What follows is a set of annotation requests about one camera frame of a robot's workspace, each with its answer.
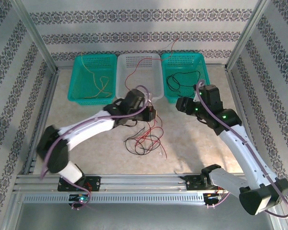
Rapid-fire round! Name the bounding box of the thin black cable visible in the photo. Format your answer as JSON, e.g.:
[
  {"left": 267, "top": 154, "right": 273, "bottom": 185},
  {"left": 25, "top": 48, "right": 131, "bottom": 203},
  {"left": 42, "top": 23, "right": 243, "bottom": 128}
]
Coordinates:
[
  {"left": 170, "top": 70, "right": 201, "bottom": 96},
  {"left": 124, "top": 127, "right": 159, "bottom": 156},
  {"left": 166, "top": 74, "right": 181, "bottom": 93}
]

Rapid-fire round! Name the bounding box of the thin yellow cable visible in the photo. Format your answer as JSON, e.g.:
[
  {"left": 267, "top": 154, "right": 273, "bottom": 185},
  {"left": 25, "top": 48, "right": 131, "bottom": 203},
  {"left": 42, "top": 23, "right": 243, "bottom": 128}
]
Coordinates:
[
  {"left": 83, "top": 76, "right": 113, "bottom": 99},
  {"left": 80, "top": 51, "right": 98, "bottom": 98}
]

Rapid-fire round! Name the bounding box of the teal plastic basket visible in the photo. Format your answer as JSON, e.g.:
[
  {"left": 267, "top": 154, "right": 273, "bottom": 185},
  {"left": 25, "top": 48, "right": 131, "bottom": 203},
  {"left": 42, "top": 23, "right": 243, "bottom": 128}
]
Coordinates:
[
  {"left": 160, "top": 52, "right": 212, "bottom": 104},
  {"left": 67, "top": 54, "right": 118, "bottom": 106}
]

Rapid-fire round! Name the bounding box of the white plastic basket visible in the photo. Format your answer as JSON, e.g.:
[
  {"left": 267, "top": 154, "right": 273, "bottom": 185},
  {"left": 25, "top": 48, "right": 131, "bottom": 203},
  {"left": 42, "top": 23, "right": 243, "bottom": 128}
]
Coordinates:
[{"left": 115, "top": 53, "right": 164, "bottom": 104}]

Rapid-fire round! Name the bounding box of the small circuit board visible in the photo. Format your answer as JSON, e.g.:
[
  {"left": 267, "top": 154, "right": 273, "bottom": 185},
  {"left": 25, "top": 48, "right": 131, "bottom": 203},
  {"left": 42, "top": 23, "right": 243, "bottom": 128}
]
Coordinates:
[
  {"left": 69, "top": 194, "right": 91, "bottom": 207},
  {"left": 204, "top": 193, "right": 223, "bottom": 208}
]

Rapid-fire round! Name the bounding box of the grey metal sheet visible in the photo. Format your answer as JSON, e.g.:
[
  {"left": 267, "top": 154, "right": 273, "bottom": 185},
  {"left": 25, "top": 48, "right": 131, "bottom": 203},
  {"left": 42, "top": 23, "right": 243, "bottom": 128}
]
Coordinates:
[{"left": 4, "top": 191, "right": 286, "bottom": 230}]

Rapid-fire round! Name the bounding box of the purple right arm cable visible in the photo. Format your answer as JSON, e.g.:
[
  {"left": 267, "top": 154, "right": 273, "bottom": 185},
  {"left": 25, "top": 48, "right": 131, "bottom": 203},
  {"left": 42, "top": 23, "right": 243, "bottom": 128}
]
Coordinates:
[{"left": 196, "top": 80, "right": 288, "bottom": 219}]

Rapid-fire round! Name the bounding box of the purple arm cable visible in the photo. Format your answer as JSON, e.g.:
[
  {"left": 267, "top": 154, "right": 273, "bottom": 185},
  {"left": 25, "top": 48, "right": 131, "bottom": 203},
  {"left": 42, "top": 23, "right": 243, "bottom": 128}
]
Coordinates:
[
  {"left": 40, "top": 84, "right": 152, "bottom": 211},
  {"left": 196, "top": 80, "right": 288, "bottom": 219}
]

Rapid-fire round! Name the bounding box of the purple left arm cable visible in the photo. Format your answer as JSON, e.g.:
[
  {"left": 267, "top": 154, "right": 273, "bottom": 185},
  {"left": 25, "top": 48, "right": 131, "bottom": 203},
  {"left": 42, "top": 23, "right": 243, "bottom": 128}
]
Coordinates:
[{"left": 40, "top": 84, "right": 152, "bottom": 211}]

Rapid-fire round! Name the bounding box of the aluminium side rail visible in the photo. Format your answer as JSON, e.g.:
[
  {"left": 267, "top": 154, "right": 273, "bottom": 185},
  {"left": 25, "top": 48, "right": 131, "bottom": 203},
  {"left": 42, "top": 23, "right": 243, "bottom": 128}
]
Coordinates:
[
  {"left": 224, "top": 68, "right": 276, "bottom": 190},
  {"left": 23, "top": 70, "right": 60, "bottom": 175}
]

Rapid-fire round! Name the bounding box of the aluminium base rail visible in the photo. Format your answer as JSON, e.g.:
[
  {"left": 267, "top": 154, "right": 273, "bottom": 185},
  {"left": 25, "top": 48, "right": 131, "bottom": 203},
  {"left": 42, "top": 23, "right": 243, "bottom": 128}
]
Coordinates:
[{"left": 13, "top": 173, "right": 276, "bottom": 194}]

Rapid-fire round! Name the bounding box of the aluminium rear rail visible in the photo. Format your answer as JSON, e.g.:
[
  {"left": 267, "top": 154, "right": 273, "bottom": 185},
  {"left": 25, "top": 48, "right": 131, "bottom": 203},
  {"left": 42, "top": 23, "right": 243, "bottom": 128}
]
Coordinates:
[{"left": 56, "top": 63, "right": 228, "bottom": 72}]

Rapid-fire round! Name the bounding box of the aluminium frame post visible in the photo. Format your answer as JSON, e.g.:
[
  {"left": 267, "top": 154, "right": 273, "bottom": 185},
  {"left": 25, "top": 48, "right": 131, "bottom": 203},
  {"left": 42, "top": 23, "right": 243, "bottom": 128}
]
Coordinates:
[
  {"left": 224, "top": 0, "right": 272, "bottom": 71},
  {"left": 11, "top": 0, "right": 60, "bottom": 74}
]

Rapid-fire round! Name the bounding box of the slotted metal cable duct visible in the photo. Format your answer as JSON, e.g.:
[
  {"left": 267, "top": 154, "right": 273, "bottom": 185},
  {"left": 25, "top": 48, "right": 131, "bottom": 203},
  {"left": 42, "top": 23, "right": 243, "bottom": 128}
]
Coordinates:
[{"left": 23, "top": 193, "right": 206, "bottom": 204}]

